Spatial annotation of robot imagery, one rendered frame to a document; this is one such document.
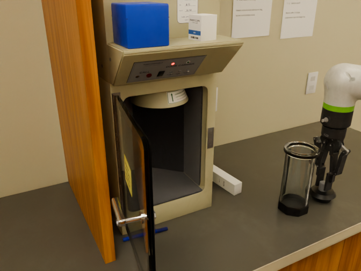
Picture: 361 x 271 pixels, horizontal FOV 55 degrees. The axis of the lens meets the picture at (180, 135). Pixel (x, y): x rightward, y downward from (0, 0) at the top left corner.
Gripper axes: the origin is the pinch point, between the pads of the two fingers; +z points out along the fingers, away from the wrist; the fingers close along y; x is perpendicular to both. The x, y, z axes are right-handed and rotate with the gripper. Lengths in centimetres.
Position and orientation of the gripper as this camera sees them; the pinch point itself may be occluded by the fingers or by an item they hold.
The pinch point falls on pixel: (324, 179)
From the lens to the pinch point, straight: 131.1
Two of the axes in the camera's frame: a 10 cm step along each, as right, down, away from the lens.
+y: 4.7, 3.5, -8.1
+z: 0.0, 9.2, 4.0
